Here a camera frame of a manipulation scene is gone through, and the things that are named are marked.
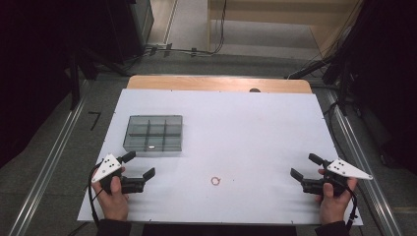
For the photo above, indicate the dark round table grommet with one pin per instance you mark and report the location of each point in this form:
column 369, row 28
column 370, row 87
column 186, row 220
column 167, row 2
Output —
column 254, row 90

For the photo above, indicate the person's right hand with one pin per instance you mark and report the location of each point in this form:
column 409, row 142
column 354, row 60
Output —
column 332, row 206

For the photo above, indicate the person's dark clothing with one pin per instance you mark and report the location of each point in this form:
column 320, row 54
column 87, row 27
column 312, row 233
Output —
column 216, row 230

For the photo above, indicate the white table board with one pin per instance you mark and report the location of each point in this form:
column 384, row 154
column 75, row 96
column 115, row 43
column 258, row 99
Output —
column 262, row 131

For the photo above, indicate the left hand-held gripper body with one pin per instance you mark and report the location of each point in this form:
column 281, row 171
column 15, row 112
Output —
column 106, row 167

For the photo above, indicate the person's left hand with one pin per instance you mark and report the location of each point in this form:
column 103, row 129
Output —
column 113, row 203

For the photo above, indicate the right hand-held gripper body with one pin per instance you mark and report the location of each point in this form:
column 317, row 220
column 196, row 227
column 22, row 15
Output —
column 342, row 168

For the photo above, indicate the metal floor rail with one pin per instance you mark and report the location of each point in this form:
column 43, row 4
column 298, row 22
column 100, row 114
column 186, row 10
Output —
column 49, row 164
column 367, row 170

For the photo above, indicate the black metal stand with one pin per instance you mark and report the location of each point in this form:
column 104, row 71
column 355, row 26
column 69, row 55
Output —
column 342, row 85
column 74, row 78

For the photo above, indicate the clear plastic compartment box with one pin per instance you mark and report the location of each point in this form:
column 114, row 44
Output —
column 154, row 136

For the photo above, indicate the light wooden shelf unit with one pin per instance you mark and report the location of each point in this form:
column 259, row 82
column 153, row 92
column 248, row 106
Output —
column 262, row 19

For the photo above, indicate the dark grey cabinet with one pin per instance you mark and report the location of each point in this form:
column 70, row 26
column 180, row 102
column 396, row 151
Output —
column 137, row 29

